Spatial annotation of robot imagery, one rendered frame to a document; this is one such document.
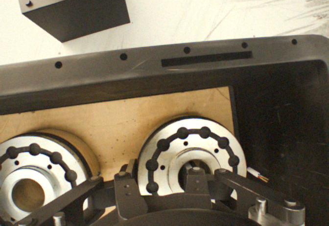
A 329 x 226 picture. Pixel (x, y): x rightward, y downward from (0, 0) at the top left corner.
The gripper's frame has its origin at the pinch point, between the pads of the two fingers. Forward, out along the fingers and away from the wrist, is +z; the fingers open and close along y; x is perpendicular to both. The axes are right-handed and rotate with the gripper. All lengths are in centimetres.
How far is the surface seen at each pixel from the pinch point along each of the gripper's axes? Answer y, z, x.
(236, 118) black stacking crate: 9.2, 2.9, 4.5
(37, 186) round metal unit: -12.4, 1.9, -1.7
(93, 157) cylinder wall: -6.4, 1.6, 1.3
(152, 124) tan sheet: -0.4, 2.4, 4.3
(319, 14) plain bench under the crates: 38.8, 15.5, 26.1
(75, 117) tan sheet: -8.5, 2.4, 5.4
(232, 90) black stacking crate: 9.0, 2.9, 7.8
